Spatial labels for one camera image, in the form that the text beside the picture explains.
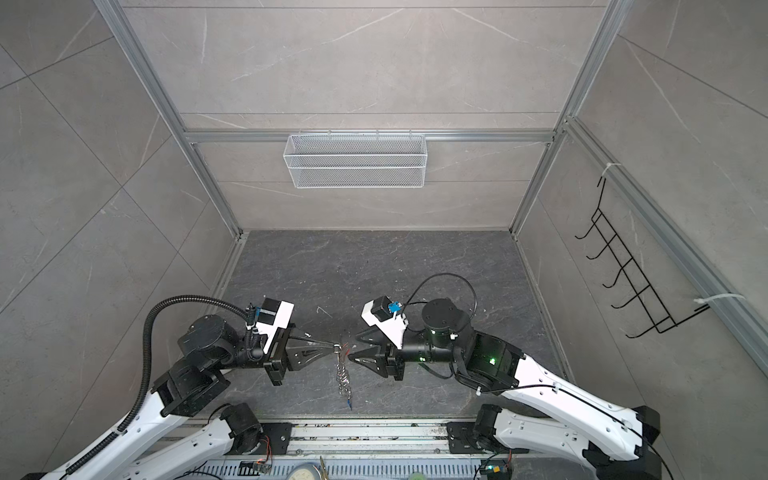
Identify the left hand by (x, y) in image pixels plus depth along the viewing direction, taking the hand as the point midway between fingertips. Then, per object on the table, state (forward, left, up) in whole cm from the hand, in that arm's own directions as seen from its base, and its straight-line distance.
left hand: (332, 344), depth 51 cm
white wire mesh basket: (+69, -1, -8) cm, 69 cm away
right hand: (+2, -4, -5) cm, 7 cm away
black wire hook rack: (+4, -65, -4) cm, 65 cm away
